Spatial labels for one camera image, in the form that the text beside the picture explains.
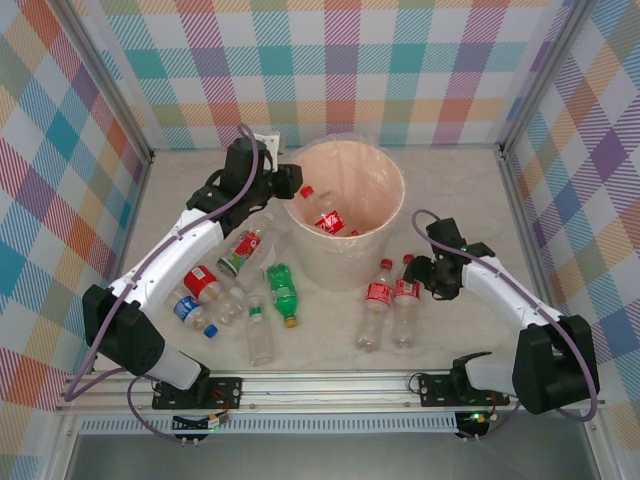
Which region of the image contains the red-capped cola bottle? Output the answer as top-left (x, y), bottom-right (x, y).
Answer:
top-left (298, 184), bottom-right (349, 236)
top-left (355, 258), bottom-right (396, 351)
top-left (390, 253), bottom-right (423, 350)

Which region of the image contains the bottle with red green label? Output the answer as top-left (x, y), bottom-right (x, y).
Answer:
top-left (215, 227), bottom-right (266, 277)

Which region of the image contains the green bottle with yellow cap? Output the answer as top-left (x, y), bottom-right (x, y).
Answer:
top-left (266, 263), bottom-right (301, 329)

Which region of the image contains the large red-label bottle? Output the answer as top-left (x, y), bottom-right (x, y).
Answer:
top-left (182, 266), bottom-right (244, 329)

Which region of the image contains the blue-label bottle with blue cap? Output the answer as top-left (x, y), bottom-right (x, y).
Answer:
top-left (172, 294), bottom-right (220, 340)

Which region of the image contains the clear bottle with green band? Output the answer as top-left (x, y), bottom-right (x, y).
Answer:
top-left (246, 294), bottom-right (277, 367)

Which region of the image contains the beige round plastic bin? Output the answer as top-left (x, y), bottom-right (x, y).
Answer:
top-left (283, 140), bottom-right (406, 291)

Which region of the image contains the small connector board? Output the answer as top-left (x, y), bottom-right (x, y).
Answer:
top-left (457, 409), bottom-right (499, 434)
top-left (172, 412), bottom-right (232, 432)

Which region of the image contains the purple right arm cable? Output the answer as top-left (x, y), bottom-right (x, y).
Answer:
top-left (410, 208), bottom-right (601, 441)

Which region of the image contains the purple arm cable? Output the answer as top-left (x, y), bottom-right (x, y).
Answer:
top-left (63, 123), bottom-right (261, 446)
top-left (410, 208), bottom-right (601, 441)

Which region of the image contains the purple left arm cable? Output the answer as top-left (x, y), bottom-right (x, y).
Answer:
top-left (63, 123), bottom-right (261, 446)

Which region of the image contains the aluminium side rail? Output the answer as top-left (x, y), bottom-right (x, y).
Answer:
top-left (498, 153), bottom-right (569, 326)

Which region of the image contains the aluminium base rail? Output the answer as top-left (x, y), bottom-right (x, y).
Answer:
top-left (54, 368), bottom-right (609, 415)

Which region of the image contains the aluminium frame post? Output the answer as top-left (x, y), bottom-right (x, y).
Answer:
top-left (53, 0), bottom-right (156, 166)
top-left (497, 0), bottom-right (591, 159)

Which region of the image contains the white slotted cable duct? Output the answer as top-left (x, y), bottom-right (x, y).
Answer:
top-left (79, 412), bottom-right (459, 436)

